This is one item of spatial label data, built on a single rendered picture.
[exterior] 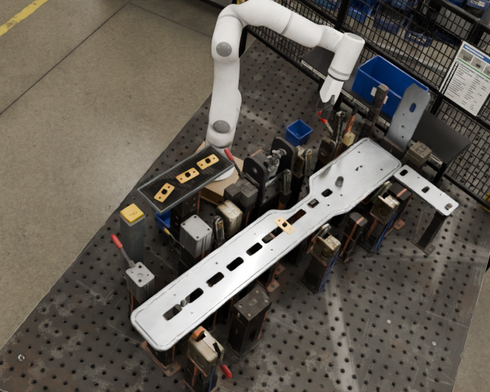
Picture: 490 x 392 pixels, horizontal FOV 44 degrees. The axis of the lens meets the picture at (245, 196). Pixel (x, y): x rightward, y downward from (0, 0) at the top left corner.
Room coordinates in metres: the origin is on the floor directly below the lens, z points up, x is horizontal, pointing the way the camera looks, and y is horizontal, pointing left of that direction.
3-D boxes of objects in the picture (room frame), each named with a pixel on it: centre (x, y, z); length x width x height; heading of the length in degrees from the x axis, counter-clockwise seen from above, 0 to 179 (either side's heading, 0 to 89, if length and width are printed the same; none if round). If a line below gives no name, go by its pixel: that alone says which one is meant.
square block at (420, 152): (1.94, -0.73, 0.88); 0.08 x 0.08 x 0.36; 53
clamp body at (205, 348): (0.84, 0.03, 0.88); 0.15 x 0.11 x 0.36; 53
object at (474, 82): (2.18, -0.87, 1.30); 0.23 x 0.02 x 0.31; 53
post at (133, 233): (1.24, 0.39, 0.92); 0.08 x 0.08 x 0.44; 53
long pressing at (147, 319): (1.40, -0.17, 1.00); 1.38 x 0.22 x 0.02; 143
